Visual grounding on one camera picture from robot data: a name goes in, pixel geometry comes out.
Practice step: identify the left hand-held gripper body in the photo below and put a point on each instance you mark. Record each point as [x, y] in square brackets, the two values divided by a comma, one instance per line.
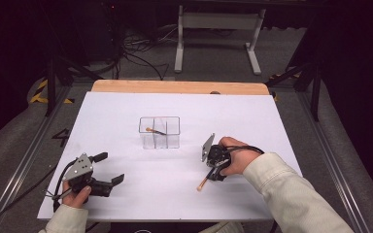
[79, 168]

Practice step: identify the person's left hand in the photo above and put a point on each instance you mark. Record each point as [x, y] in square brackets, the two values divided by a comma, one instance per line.
[76, 199]

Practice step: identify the clear plastic organizer box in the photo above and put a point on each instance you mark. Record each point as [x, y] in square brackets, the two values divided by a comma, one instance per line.
[171, 140]

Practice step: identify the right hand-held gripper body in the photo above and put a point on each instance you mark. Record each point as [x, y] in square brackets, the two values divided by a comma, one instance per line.
[218, 157]

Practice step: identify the black stick with orange loop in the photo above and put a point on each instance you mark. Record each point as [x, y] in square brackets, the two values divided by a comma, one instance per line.
[157, 131]

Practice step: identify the aluminium floor rail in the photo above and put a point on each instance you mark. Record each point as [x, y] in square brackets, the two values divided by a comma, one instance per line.
[330, 155]
[29, 161]

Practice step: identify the black brush with orange tip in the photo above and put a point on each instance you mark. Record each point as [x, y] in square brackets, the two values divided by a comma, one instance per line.
[204, 183]

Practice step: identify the white table cover sheet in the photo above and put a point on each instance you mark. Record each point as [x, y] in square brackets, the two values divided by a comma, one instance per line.
[149, 200]

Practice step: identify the person's light clothing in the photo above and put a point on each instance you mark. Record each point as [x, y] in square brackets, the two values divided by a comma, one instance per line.
[223, 228]

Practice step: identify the black tripod stand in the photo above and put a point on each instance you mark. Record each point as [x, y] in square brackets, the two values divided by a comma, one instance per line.
[315, 93]
[51, 87]

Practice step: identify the white metal stand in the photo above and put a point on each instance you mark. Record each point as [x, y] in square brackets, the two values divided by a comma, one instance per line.
[220, 21]

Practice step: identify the person's right hand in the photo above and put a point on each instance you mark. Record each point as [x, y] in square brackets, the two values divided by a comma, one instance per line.
[241, 160]

